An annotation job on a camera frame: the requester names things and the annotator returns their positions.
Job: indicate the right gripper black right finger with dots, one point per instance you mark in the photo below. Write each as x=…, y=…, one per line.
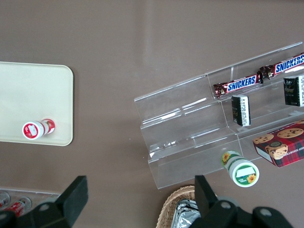
x=206, y=199

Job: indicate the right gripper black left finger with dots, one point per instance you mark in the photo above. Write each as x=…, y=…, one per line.
x=71, y=202

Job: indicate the clear acrylic bottle rack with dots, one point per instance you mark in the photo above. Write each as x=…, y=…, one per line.
x=40, y=197

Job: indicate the small black snack box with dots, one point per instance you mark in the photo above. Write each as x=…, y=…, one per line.
x=294, y=91
x=241, y=110

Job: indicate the green sunflower yogurt cup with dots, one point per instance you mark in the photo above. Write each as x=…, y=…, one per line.
x=242, y=172

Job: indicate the Snickers chocolate bar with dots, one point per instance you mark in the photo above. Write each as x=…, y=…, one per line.
x=285, y=66
x=240, y=84

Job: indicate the red cola bottle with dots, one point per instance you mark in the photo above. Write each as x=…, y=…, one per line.
x=3, y=199
x=17, y=205

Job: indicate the red lidded yogurt cup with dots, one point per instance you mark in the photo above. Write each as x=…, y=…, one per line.
x=35, y=129

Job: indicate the light oval wicker basket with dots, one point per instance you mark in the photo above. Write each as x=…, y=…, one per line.
x=171, y=209

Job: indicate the silver foil packets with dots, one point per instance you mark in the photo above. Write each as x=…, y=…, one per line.
x=186, y=216

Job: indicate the clear acrylic stepped shelf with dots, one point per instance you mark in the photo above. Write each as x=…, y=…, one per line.
x=190, y=133

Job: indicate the beige plastic tray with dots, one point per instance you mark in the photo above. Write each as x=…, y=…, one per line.
x=35, y=99

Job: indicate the red plaid cookie box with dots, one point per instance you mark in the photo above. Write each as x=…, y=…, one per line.
x=282, y=145

